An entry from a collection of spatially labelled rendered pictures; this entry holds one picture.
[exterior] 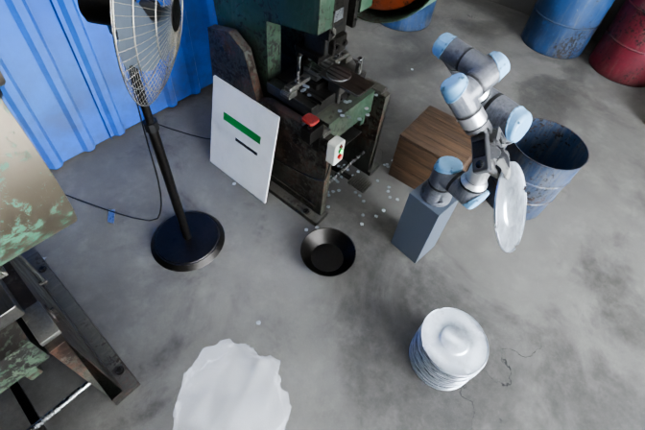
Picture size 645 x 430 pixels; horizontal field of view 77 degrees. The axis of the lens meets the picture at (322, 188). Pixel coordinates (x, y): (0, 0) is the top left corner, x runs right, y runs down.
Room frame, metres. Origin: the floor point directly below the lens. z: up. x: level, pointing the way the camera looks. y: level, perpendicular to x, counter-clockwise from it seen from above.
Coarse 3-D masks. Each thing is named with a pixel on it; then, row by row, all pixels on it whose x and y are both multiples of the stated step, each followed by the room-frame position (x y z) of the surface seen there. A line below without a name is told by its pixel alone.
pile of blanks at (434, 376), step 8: (416, 336) 0.72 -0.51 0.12; (416, 344) 0.68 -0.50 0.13; (416, 352) 0.65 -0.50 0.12; (424, 352) 0.62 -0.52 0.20; (416, 360) 0.63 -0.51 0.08; (424, 360) 0.60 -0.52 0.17; (416, 368) 0.61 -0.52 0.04; (424, 368) 0.59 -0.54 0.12; (432, 368) 0.57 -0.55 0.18; (424, 376) 0.57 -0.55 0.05; (432, 376) 0.56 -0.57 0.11; (440, 376) 0.54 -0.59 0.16; (448, 376) 0.54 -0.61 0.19; (456, 376) 0.53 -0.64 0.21; (464, 376) 0.54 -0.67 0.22; (472, 376) 0.56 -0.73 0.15; (432, 384) 0.55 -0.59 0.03; (440, 384) 0.54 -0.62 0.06; (448, 384) 0.53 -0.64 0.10; (456, 384) 0.54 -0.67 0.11
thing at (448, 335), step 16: (432, 320) 0.76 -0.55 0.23; (448, 320) 0.77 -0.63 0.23; (464, 320) 0.78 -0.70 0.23; (432, 336) 0.69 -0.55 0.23; (448, 336) 0.69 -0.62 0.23; (464, 336) 0.70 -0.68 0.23; (480, 336) 0.71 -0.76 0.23; (432, 352) 0.62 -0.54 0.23; (448, 352) 0.62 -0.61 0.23; (464, 352) 0.63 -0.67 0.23; (480, 352) 0.64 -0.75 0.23; (448, 368) 0.56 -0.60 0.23; (464, 368) 0.57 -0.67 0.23; (480, 368) 0.58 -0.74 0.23
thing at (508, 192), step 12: (516, 168) 0.96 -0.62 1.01; (504, 180) 0.87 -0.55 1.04; (516, 180) 0.93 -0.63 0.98; (504, 192) 0.84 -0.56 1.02; (516, 192) 0.91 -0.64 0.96; (504, 204) 0.81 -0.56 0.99; (516, 204) 0.87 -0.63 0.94; (504, 216) 0.79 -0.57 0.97; (516, 216) 0.84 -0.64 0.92; (504, 228) 0.76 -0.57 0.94; (516, 228) 0.82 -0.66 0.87; (504, 240) 0.74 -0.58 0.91; (516, 240) 0.80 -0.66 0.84
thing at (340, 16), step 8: (336, 0) 1.72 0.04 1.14; (344, 0) 1.77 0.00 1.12; (336, 8) 1.73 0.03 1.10; (344, 8) 1.77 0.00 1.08; (336, 16) 1.73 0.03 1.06; (344, 16) 1.78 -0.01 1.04; (336, 24) 1.74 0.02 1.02; (344, 24) 1.79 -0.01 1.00; (336, 32) 1.74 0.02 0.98; (344, 32) 1.77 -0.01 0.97; (304, 40) 1.75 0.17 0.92; (312, 40) 1.72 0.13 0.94; (320, 40) 1.70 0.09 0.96; (336, 40) 1.70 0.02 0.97; (344, 40) 1.74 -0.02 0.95; (312, 48) 1.72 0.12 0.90; (320, 48) 1.70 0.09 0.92; (328, 48) 1.70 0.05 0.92; (336, 48) 1.69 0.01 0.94; (344, 48) 1.75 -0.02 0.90
